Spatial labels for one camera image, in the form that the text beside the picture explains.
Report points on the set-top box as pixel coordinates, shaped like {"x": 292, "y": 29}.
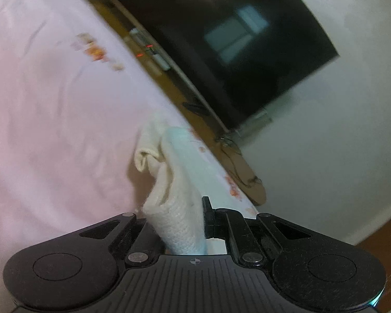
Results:
{"x": 156, "y": 57}

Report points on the pink floral bed sheet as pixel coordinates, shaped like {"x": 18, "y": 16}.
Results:
{"x": 58, "y": 120}

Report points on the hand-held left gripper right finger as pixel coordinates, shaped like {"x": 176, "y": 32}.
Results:
{"x": 208, "y": 223}

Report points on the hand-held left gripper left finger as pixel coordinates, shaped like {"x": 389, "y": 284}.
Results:
{"x": 140, "y": 233}

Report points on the white towel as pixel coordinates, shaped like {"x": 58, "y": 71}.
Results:
{"x": 179, "y": 208}

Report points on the wooden television stand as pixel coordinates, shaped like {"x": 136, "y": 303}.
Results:
{"x": 189, "y": 91}

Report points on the black flat television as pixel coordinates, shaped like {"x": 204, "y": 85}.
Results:
{"x": 234, "y": 39}

